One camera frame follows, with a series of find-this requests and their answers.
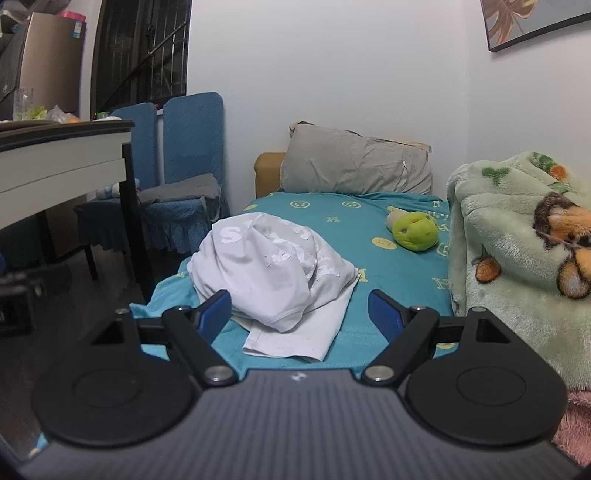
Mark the framed wall picture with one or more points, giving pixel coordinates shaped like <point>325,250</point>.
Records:
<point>521,18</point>

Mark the grey cloth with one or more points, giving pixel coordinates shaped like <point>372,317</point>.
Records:
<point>184,189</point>

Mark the brown cabinet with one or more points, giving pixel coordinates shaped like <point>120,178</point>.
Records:
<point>64,230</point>

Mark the white table with dark top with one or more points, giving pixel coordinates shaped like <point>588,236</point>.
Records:
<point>55,161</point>

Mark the clear plastic bag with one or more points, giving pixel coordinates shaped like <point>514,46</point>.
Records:
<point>62,115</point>

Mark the blue covered chair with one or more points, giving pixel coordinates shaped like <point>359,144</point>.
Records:
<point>138,138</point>
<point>194,138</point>

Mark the yellow headboard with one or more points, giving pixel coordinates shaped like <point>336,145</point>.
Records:
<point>268,175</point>

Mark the small white and blue toy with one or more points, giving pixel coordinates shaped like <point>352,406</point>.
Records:
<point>108,190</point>

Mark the green plush toy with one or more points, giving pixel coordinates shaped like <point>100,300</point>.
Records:
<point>415,230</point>

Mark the white t-shirt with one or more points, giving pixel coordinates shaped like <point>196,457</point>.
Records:
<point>263,277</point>

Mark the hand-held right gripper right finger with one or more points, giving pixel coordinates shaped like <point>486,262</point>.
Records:
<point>381,312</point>

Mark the pink fluffy blanket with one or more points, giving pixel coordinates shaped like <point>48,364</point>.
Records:
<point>577,415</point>

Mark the grey pillow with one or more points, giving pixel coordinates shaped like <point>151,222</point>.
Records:
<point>351,161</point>

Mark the pink box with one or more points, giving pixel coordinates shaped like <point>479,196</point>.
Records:
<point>73,16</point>

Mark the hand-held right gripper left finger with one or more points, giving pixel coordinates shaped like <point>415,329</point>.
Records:
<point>217,310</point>

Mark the clear drinking glass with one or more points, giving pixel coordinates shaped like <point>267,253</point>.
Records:
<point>23,104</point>

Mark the brown refrigerator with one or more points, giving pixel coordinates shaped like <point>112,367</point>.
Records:
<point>51,60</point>

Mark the dark window grille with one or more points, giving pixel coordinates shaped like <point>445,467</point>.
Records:
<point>138,55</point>

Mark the green printed fleece blanket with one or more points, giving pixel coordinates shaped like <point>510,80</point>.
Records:
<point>508,258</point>

